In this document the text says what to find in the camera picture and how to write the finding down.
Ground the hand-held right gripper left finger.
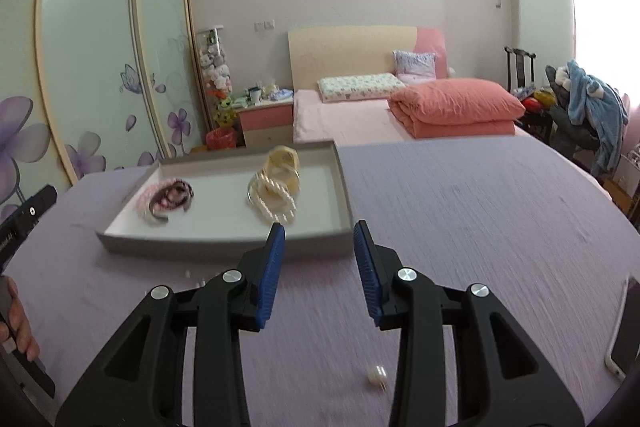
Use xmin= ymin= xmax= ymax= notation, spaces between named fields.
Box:
xmin=55 ymin=223 xmax=287 ymax=427

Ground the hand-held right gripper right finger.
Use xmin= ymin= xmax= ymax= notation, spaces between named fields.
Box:
xmin=353 ymin=221 xmax=584 ymax=427

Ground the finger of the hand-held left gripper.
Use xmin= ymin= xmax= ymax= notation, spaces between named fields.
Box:
xmin=0 ymin=184 xmax=59 ymax=269

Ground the grey shallow tray box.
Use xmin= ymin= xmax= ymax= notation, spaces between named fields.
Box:
xmin=96 ymin=141 xmax=355 ymax=258

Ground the pearl bracelet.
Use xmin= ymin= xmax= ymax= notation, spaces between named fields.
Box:
xmin=247 ymin=172 xmax=299 ymax=224

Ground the pink bead bracelet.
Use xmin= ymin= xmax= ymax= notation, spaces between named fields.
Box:
xmin=134 ymin=178 xmax=196 ymax=224

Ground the grey cuff bangle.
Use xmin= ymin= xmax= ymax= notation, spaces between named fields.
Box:
xmin=149 ymin=189 xmax=197 ymax=226

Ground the dark red bead necklace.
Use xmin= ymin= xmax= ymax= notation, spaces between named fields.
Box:
xmin=151 ymin=181 xmax=195 ymax=214

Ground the person's left hand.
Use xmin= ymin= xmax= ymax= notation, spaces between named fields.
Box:
xmin=0 ymin=277 xmax=42 ymax=363

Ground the red waste bin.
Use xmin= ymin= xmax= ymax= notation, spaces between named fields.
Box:
xmin=205 ymin=127 xmax=237 ymax=152

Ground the pink nightstand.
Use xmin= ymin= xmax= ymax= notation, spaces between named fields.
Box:
xmin=235 ymin=102 xmax=294 ymax=149

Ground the pink bed sheet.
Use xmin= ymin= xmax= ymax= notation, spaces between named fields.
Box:
xmin=292 ymin=88 xmax=532 ymax=146

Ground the flower print sliding wardrobe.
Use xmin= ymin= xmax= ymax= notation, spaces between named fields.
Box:
xmin=0 ymin=0 xmax=212 ymax=220

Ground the cream patterned pillow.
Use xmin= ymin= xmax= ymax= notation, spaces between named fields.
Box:
xmin=317 ymin=73 xmax=407 ymax=102

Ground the plush toy display tube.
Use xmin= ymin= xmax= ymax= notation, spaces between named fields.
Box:
xmin=196 ymin=26 xmax=237 ymax=130

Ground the purple patterned pillow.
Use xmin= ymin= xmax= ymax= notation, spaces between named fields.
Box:
xmin=393 ymin=50 xmax=437 ymax=82

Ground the cream and pink headboard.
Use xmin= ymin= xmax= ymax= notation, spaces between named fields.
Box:
xmin=287 ymin=25 xmax=447 ymax=90

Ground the dark wooden chair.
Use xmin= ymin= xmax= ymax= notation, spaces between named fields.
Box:
xmin=504 ymin=46 xmax=539 ymax=94

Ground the white smartphone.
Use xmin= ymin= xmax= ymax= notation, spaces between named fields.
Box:
xmin=604 ymin=277 xmax=640 ymax=381

